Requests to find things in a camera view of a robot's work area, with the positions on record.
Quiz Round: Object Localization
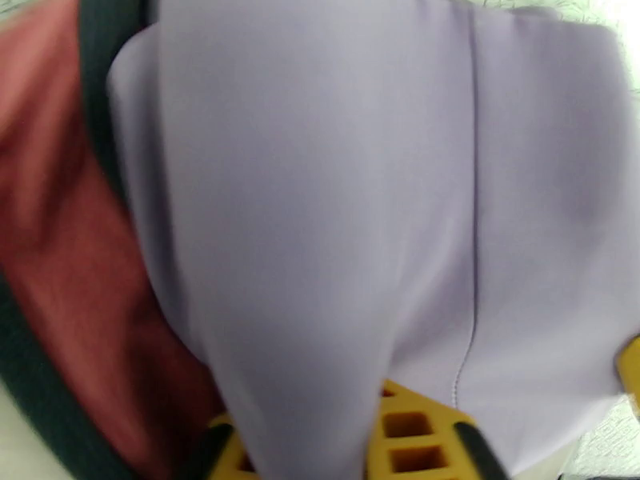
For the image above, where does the lilac garment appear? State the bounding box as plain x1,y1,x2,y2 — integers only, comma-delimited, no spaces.
107,0,640,480

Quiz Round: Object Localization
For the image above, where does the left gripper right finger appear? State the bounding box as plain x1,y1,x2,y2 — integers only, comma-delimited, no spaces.
365,378,509,480

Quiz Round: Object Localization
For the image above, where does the red tank top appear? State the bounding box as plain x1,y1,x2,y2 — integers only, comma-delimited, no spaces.
0,0,236,480

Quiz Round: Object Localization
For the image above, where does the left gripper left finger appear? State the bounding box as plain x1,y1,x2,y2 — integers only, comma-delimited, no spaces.
197,412,261,480

